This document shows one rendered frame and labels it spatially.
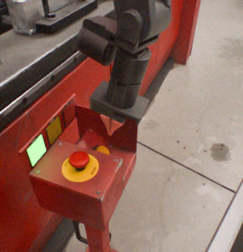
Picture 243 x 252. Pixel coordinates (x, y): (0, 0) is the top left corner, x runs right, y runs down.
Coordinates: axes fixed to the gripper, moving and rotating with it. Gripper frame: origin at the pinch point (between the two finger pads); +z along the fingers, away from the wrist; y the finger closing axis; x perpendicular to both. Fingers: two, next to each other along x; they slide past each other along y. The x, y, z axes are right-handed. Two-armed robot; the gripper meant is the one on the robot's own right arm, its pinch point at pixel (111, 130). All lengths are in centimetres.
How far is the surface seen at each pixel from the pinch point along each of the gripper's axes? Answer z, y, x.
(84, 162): -0.4, 1.2, 10.4
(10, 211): 32.1, 18.6, 13.3
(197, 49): 78, -20, -235
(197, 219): 71, -46, -36
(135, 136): 3.1, -4.9, -4.4
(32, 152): 1.0, 10.9, 12.4
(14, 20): -1.5, 41.8, -23.7
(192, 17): 36, -2, -195
